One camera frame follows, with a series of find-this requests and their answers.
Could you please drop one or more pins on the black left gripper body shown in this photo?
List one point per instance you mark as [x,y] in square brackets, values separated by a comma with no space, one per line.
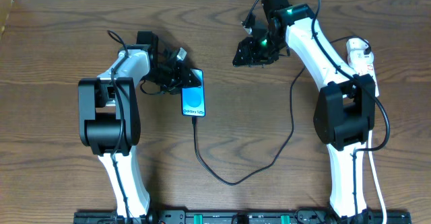
[180,75]

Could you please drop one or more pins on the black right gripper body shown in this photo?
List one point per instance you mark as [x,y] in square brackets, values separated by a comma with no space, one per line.
[257,53]

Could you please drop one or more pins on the blue Galaxy smartphone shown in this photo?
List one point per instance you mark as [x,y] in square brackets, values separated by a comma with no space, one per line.
[193,98]

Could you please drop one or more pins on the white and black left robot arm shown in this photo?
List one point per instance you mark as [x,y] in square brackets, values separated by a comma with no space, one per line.
[109,120]

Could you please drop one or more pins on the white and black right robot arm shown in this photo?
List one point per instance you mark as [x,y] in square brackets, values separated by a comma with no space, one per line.
[344,115]

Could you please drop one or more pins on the white charger plug adapter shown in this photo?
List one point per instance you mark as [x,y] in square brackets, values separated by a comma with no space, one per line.
[359,52]

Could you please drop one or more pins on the white power strip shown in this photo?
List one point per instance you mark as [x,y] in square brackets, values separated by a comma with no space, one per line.
[368,69]

